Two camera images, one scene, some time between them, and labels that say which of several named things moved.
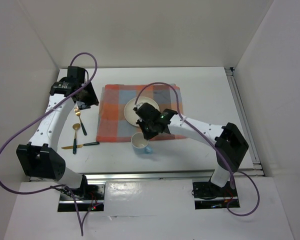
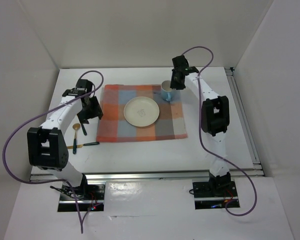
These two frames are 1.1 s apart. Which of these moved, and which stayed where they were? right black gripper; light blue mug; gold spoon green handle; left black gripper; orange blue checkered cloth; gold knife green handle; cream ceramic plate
Moved: light blue mug; left black gripper; right black gripper
Stayed: cream ceramic plate; orange blue checkered cloth; gold knife green handle; gold spoon green handle
